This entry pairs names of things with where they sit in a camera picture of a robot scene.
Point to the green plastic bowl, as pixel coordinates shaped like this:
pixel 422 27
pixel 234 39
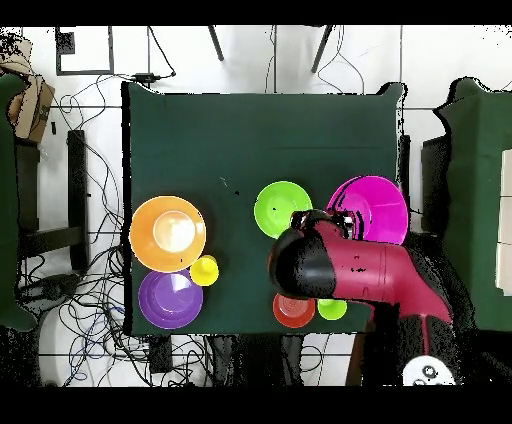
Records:
pixel 276 204

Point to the pink plastic bowl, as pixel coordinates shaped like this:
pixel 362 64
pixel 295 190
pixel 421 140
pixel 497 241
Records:
pixel 384 208

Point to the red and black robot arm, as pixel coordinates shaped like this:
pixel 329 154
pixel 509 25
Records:
pixel 368 272

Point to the light green plastic cup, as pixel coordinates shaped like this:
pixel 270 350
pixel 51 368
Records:
pixel 332 310

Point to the orange-red plastic bowl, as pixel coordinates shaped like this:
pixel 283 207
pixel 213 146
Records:
pixel 292 314

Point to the dark green table cloth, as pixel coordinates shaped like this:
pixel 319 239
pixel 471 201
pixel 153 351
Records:
pixel 240 132

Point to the yellow plastic cup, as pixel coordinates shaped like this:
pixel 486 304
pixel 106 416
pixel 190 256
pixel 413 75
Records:
pixel 204 271

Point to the neighbouring green table cloth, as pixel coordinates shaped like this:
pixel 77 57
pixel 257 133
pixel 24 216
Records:
pixel 8 200
pixel 476 200

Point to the purple plastic bowl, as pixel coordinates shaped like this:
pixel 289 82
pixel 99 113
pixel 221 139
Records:
pixel 170 300

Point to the black tripod leg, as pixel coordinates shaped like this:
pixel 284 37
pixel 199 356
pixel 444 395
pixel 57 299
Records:
pixel 321 50
pixel 216 44

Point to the orange plastic bowl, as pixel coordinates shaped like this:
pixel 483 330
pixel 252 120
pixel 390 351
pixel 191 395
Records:
pixel 144 240

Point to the white box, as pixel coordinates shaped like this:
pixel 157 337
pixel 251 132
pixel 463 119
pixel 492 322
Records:
pixel 504 224

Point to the black power brick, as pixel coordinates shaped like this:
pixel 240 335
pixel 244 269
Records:
pixel 161 354

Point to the black power adapter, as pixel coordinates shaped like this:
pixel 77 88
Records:
pixel 147 77

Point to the black round floor base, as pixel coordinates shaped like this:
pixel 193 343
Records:
pixel 48 290

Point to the cardboard box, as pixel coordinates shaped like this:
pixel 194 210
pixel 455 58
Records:
pixel 30 108

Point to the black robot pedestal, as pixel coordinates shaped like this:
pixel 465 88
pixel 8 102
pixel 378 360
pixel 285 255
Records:
pixel 260 360

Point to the black table frame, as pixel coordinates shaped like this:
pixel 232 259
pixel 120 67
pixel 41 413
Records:
pixel 78 200

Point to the black floor frame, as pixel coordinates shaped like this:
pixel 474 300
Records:
pixel 84 72

